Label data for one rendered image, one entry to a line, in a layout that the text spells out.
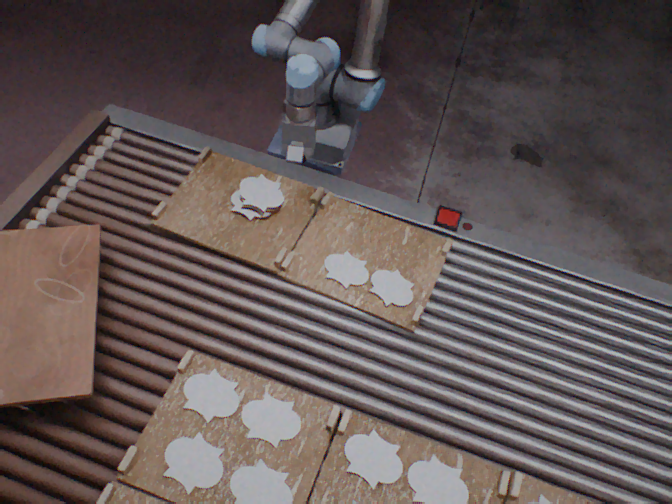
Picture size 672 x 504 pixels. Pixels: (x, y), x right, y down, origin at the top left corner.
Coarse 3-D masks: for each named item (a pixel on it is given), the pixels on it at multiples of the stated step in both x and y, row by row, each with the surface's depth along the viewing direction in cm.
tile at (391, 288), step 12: (372, 276) 185; (384, 276) 186; (396, 276) 186; (372, 288) 183; (384, 288) 183; (396, 288) 183; (408, 288) 184; (384, 300) 180; (396, 300) 181; (408, 300) 181
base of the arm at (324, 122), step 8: (320, 104) 213; (328, 104) 214; (336, 104) 218; (320, 112) 215; (328, 112) 217; (336, 112) 219; (320, 120) 217; (328, 120) 220; (336, 120) 220; (320, 128) 219; (328, 128) 220
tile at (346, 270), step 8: (328, 256) 188; (336, 256) 188; (344, 256) 189; (328, 264) 186; (336, 264) 187; (344, 264) 187; (352, 264) 187; (360, 264) 187; (328, 272) 186; (336, 272) 185; (344, 272) 185; (352, 272) 185; (360, 272) 186; (336, 280) 184; (344, 280) 183; (352, 280) 184; (360, 280) 184; (344, 288) 183
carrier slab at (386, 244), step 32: (320, 224) 197; (352, 224) 198; (384, 224) 199; (320, 256) 189; (352, 256) 191; (384, 256) 192; (416, 256) 193; (320, 288) 182; (352, 288) 183; (416, 288) 185; (384, 320) 179
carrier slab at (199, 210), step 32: (224, 160) 210; (192, 192) 200; (224, 192) 201; (288, 192) 204; (160, 224) 191; (192, 224) 192; (224, 224) 193; (256, 224) 195; (288, 224) 196; (256, 256) 187
